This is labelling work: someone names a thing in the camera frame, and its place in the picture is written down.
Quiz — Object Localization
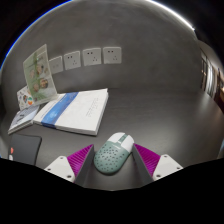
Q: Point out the small sticker sign stand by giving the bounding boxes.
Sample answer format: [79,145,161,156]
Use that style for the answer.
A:
[16,85,36,112]

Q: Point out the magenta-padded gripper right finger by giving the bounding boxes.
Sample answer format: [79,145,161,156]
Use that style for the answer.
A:
[131,142,184,186]

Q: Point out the green menu sign stand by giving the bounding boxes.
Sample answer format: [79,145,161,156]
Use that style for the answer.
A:
[22,43,59,106]

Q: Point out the white book with blue band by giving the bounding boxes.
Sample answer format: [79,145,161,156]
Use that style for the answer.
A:
[33,87,110,137]

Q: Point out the dark mouse pad with heart print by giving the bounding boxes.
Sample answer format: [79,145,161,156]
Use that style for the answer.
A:
[7,133,43,166]

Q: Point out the green and white perforated mouse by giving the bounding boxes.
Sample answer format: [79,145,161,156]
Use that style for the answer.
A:
[93,131,136,176]

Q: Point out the grey striped magazine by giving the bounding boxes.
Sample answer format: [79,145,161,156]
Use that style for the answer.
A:
[7,104,40,136]

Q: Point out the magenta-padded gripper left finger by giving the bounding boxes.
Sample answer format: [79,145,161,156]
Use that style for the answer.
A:
[43,143,96,188]

